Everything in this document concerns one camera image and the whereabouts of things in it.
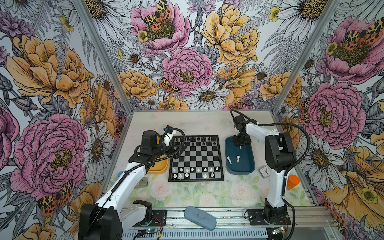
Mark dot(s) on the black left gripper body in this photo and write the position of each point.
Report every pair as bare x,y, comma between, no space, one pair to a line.
161,149

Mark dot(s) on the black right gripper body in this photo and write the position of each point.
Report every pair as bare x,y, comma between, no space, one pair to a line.
243,139

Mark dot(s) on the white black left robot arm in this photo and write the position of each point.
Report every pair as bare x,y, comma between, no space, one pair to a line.
120,195

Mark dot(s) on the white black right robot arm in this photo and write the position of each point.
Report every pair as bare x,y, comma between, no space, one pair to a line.
279,157

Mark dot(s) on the yellow plastic tray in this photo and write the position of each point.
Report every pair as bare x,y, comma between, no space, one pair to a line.
159,166

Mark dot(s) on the teal plastic tray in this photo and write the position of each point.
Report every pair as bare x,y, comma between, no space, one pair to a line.
247,162

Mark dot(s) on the grey metal small box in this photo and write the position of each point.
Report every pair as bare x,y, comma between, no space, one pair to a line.
143,183

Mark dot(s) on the small white square clock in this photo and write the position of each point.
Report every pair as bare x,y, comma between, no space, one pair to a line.
265,171

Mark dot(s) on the black white chessboard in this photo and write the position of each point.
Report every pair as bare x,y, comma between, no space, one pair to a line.
201,161

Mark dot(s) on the orange plastic bottle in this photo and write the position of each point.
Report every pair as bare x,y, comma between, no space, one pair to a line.
292,182

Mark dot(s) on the grey blue oval pouch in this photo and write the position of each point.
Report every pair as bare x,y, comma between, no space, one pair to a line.
200,218

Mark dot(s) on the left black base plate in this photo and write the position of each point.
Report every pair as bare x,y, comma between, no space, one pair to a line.
158,219

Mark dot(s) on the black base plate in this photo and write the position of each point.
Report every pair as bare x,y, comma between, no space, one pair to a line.
158,219
258,217

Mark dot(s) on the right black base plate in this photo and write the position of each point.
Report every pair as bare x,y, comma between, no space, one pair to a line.
258,217

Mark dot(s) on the aluminium front rail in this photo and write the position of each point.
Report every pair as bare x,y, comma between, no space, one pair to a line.
311,217

